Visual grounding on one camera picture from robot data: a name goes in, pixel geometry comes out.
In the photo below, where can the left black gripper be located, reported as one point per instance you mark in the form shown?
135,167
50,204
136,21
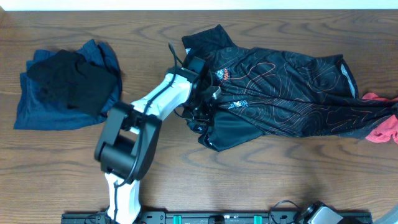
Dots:
207,119

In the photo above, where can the black orange patterned jersey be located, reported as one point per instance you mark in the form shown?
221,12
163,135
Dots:
273,92

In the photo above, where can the red t-shirt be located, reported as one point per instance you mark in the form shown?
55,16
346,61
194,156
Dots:
387,130

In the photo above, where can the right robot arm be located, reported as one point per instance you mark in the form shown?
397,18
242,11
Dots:
320,213

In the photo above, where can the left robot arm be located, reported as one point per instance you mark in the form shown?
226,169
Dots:
128,141

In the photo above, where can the folded black garment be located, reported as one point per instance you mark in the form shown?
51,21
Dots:
68,78

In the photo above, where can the folded navy blue garment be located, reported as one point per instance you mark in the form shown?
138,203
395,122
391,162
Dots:
36,113

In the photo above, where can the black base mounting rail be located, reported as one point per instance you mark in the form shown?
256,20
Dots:
274,216

